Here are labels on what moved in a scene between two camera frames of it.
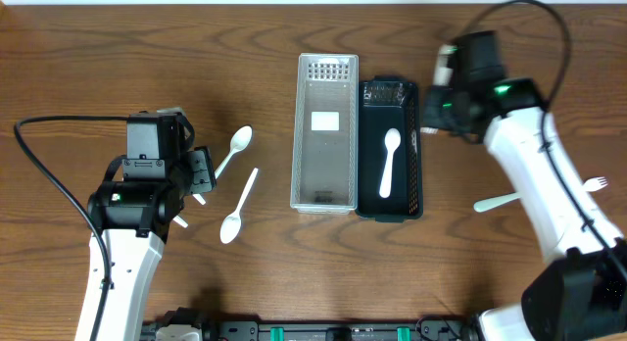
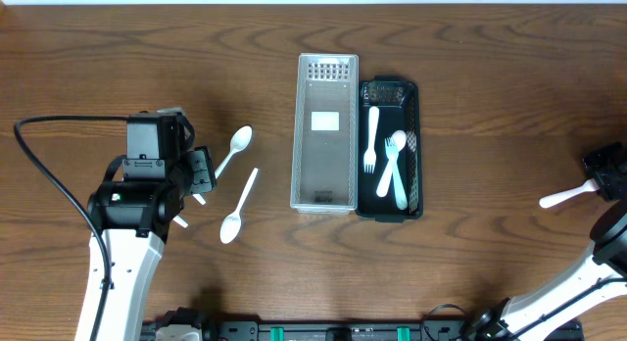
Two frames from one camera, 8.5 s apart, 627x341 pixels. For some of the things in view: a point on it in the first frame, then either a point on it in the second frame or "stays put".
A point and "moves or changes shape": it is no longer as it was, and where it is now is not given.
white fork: [429, 130] → [370, 156]
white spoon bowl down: [230, 225] stays put
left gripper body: [200, 170] stays put
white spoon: [239, 141] stays put
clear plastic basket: [325, 135] stays put
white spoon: [179, 220] stays put
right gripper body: [436, 114] → [605, 170]
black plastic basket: [382, 104] stays put
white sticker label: [324, 121] stays put
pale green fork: [488, 203] → [392, 152]
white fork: [595, 183] moves or changes shape
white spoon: [199, 198] stays put
